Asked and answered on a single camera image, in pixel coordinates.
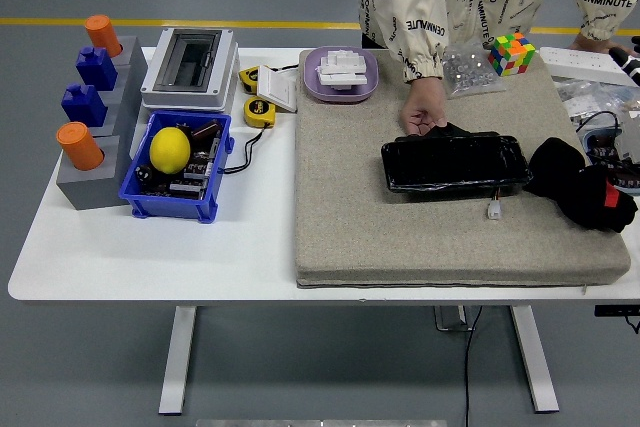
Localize person's left hand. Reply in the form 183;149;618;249
569;32;640;56

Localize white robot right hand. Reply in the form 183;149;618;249
607;36;640;73

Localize person's right hand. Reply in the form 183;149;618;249
399;77;449;137

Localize black glossy panel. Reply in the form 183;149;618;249
380;121;534;194

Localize black rag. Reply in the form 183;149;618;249
522;136;639;234

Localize white power strip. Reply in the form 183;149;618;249
538;45;640;87

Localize clear plastic bags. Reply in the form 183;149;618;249
552;75;640;123

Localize clear bag of metal nuts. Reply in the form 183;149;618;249
441;39;507;100

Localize grey metal block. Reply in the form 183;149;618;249
617;110;640;166

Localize colourful puzzle cube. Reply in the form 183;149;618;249
487;31;537;77

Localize light blue dish of capacitors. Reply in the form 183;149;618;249
582;129;640;196

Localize purple dish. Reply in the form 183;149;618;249
303;45;380;104

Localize grey-brown mat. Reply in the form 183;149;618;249
293;49;632;290

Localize large yellow tape measure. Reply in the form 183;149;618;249
243;95;277;128

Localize small yellow tape measure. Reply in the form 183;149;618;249
238;65;262;94

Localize brown cylindrical capacitor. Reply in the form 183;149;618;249
192;118;223;141

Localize dark circuit board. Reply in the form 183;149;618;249
137;134;224;198

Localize black table control box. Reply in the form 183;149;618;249
593;304;640;319

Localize yellow lemon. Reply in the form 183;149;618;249
149;126;192;176

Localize blue plastic bin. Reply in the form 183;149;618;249
118;110;235;224

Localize white table leg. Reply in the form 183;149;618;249
509;305;560;414
158;305;197;417

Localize blue plastic block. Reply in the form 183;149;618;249
60;83;109;128
75;46;119;92

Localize orange cylinder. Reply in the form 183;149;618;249
55;121;105;171
83;14;124;58

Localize grey stepped block holder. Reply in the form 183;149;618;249
55;35;150;212

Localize black looped cable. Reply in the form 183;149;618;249
574;110;622;137

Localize white switch parts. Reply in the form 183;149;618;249
315;48;370;93

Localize white wire connector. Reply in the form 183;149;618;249
487;186;504;221

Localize white wall switch plate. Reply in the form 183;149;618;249
256;66;300;114

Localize thin black cable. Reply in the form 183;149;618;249
219;124;274;176

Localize grey electrical enclosure box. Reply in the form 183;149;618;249
139;27;240;113

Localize metal bracket under table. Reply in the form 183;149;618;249
432;305;474;333

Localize black floor cable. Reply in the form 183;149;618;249
463;305;485;427

